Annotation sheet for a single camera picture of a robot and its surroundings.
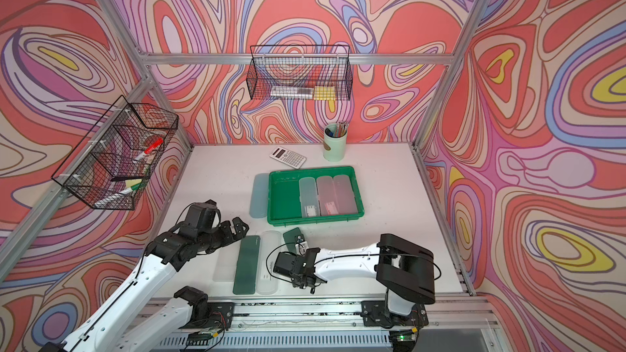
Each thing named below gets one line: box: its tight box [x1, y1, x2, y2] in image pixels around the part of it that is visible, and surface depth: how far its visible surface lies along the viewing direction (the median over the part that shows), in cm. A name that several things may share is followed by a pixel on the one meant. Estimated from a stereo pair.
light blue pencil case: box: [249, 172, 269, 219], surface depth 103 cm
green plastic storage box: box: [266, 165, 366, 227], surface depth 101 cm
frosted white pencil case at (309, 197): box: [299, 176, 321, 218], surface depth 101 cm
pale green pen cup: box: [322, 123, 349, 163], surface depth 108 cm
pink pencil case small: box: [333, 174, 358, 215], surface depth 103 cm
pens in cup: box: [324, 121, 349, 138], surface depth 107 cm
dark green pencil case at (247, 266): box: [233, 235, 261, 295], surface depth 82 cm
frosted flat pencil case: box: [212, 239, 242, 282], surface depth 84 cm
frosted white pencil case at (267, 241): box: [255, 230, 283, 295], surface depth 86 cm
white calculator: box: [268, 146, 307, 170], surface depth 117 cm
